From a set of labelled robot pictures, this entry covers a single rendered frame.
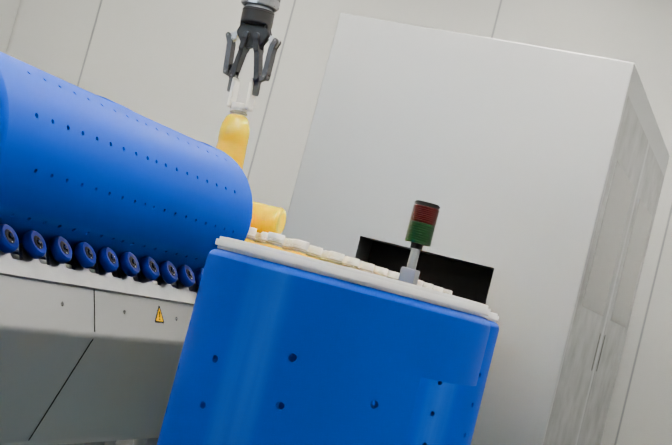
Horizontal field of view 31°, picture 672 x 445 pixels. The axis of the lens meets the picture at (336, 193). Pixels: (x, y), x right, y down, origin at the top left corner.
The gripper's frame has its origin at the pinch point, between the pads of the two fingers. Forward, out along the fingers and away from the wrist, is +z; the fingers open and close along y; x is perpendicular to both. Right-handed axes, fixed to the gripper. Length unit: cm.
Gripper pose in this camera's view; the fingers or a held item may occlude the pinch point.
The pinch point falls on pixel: (242, 95)
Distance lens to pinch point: 276.9
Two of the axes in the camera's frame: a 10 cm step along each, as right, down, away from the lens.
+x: 3.3, 1.2, 9.4
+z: -1.9, 9.8, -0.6
